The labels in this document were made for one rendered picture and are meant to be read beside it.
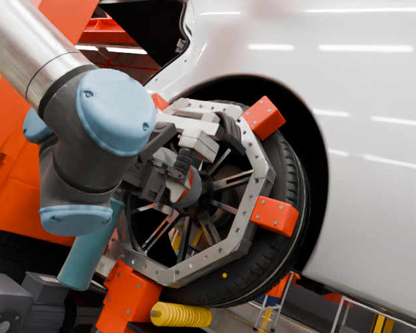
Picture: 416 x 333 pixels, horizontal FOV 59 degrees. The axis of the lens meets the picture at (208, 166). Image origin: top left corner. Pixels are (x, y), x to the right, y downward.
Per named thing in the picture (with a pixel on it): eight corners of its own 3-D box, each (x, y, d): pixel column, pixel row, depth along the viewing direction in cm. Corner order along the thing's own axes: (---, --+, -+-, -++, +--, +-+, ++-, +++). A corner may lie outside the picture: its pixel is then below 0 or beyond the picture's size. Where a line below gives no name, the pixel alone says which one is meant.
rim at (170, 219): (319, 234, 114) (249, 122, 142) (298, 215, 96) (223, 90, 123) (190, 310, 125) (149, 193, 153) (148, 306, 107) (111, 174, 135)
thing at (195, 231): (215, 274, 122) (279, 201, 121) (203, 271, 116) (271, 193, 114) (164, 214, 141) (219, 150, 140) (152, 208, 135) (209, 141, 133)
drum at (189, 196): (194, 217, 108) (212, 173, 111) (150, 195, 91) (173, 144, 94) (160, 204, 116) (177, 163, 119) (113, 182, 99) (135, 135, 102)
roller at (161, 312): (212, 330, 115) (218, 312, 116) (156, 330, 92) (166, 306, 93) (197, 322, 119) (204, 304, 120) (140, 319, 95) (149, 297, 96)
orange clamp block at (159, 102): (174, 120, 128) (168, 102, 133) (162, 110, 122) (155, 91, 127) (158, 131, 130) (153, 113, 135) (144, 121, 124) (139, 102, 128)
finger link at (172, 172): (173, 182, 80) (145, 166, 74) (176, 175, 81) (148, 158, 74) (188, 186, 77) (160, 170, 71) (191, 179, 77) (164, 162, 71)
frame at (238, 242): (225, 314, 93) (297, 123, 103) (213, 314, 88) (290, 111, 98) (92, 243, 124) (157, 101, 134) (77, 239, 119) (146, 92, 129)
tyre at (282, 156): (357, 243, 108) (258, 97, 145) (342, 224, 89) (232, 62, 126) (179, 344, 123) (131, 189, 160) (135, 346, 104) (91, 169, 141)
